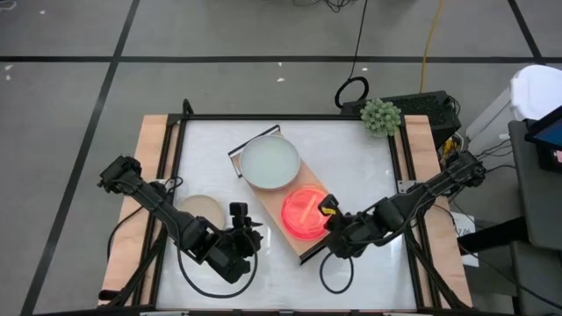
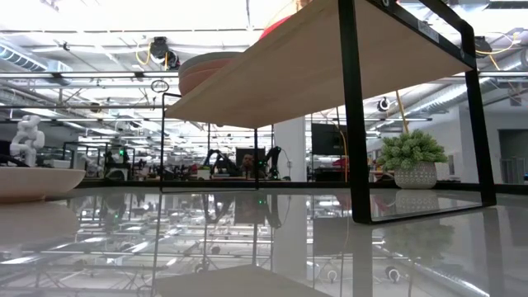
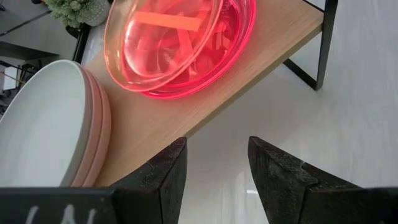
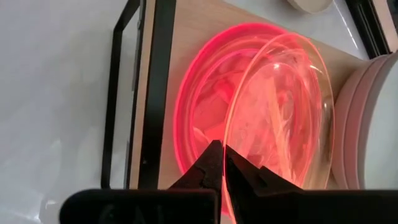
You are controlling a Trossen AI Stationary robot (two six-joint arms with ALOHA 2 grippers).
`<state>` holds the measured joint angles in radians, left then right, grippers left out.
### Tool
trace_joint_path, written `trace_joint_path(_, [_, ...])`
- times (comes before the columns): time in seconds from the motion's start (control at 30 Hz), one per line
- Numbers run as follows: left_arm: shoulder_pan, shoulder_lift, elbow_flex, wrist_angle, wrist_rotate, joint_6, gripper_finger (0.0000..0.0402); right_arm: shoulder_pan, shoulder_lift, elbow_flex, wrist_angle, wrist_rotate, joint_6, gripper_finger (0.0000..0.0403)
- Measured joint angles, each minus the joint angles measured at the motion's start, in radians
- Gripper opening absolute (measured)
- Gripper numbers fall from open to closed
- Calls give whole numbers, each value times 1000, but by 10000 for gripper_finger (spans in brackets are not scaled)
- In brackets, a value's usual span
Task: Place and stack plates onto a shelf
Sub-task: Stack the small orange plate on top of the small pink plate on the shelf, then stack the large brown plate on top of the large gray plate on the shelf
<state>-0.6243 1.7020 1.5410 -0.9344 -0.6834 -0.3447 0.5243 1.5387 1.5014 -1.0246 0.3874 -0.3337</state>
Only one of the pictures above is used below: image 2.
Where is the wooden shelf with black frame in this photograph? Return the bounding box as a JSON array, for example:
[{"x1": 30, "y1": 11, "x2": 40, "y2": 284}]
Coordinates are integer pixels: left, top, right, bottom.
[{"x1": 159, "y1": 0, "x2": 498, "y2": 226}]

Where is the large pink divided plate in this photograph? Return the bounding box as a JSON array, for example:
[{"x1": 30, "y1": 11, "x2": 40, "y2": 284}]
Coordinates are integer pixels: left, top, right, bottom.
[{"x1": 258, "y1": 14, "x2": 295, "y2": 41}]

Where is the yellow hanging cable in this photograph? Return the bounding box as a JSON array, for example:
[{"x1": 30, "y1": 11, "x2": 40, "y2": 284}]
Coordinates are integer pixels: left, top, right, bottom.
[{"x1": 394, "y1": 90, "x2": 410, "y2": 134}]

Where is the small black monitor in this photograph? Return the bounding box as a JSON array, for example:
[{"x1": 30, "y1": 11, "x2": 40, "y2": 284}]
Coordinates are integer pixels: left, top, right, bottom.
[{"x1": 235, "y1": 147, "x2": 267, "y2": 166}]

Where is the black ceiling cable reel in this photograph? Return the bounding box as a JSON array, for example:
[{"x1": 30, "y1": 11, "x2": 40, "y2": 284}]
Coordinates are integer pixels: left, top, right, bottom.
[
  {"x1": 148, "y1": 35, "x2": 182, "y2": 71},
  {"x1": 473, "y1": 35, "x2": 493, "y2": 59}
]

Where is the person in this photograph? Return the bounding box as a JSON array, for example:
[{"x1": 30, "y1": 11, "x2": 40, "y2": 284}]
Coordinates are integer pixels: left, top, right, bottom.
[{"x1": 241, "y1": 153, "x2": 257, "y2": 178}]

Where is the large black monitor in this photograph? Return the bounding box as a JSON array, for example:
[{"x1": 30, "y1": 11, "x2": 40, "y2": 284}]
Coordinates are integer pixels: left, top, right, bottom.
[{"x1": 311, "y1": 122, "x2": 348, "y2": 157}]

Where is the large beige plate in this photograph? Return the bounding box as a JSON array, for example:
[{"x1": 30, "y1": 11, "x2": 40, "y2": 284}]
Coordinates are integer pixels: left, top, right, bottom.
[{"x1": 0, "y1": 167, "x2": 87, "y2": 204}]

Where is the black background station frame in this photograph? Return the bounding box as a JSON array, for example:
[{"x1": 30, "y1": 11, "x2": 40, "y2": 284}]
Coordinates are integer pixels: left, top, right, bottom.
[{"x1": 61, "y1": 141, "x2": 137, "y2": 182}]

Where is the green potted plant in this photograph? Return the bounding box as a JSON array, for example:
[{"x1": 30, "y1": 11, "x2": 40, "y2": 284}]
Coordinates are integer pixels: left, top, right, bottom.
[{"x1": 377, "y1": 128, "x2": 450, "y2": 190}]

